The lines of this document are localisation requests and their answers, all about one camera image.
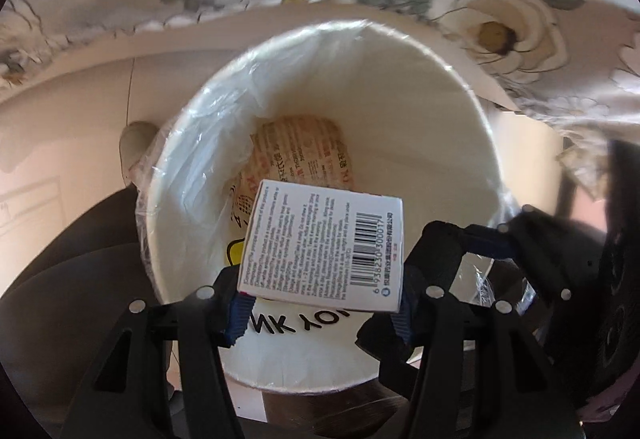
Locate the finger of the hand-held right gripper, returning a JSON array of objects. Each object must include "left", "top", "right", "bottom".
[
  {"left": 356, "top": 311, "right": 426, "bottom": 392},
  {"left": 405, "top": 205, "right": 576, "bottom": 316}
]

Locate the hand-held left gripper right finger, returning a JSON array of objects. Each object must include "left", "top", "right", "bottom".
[{"left": 390, "top": 286, "right": 586, "bottom": 439}]

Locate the grey slipper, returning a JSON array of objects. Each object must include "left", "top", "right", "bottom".
[{"left": 119, "top": 120, "right": 163, "bottom": 182}]

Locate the white paper waste bin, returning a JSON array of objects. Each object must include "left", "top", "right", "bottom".
[{"left": 137, "top": 19, "right": 511, "bottom": 395}]

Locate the white barcode carton box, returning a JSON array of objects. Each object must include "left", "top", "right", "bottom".
[{"left": 237, "top": 179, "right": 405, "bottom": 315}]

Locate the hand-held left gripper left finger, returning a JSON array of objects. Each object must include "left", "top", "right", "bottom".
[{"left": 60, "top": 266, "right": 257, "bottom": 439}]

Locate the orange printed wrapper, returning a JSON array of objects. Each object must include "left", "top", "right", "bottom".
[{"left": 232, "top": 115, "right": 353, "bottom": 230}]

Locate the clear plastic bin liner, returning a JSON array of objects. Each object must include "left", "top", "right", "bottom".
[{"left": 134, "top": 19, "right": 521, "bottom": 315}]

